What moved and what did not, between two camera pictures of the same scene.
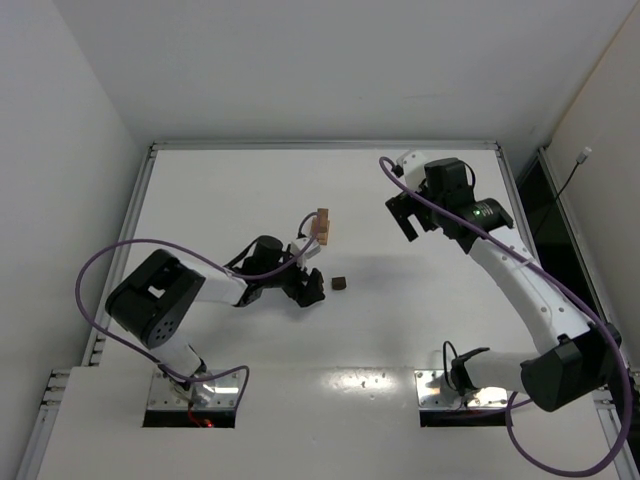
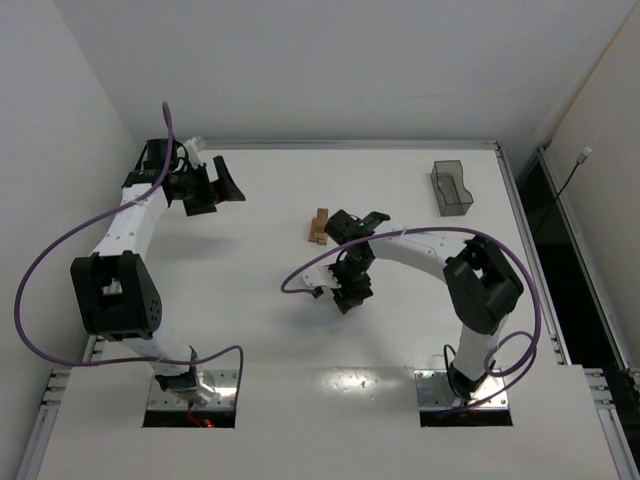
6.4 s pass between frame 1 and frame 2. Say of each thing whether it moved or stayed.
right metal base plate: stayed
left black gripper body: moved
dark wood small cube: moved
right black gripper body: moved
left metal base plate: stayed
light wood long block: stayed
